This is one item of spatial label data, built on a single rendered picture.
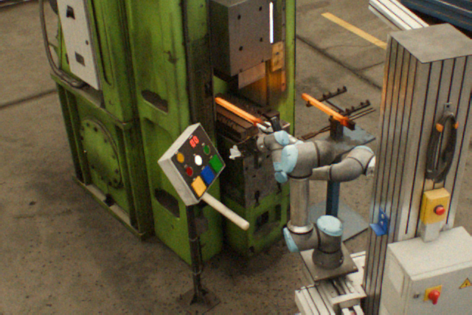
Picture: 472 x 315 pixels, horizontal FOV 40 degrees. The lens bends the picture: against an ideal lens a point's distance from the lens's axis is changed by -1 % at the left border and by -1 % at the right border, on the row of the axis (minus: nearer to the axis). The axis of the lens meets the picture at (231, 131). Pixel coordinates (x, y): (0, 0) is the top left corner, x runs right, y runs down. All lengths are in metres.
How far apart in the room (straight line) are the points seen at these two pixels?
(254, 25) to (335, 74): 2.94
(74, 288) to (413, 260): 2.38
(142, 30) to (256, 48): 0.64
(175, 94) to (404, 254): 1.52
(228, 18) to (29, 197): 2.43
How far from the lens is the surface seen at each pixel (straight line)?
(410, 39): 2.38
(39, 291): 4.37
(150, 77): 3.76
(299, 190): 2.83
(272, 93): 4.00
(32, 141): 5.75
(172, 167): 3.20
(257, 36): 3.51
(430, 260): 2.64
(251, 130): 3.77
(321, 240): 2.99
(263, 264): 4.28
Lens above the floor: 3.05
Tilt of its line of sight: 34 degrees down
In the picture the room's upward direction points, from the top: 3 degrees counter-clockwise
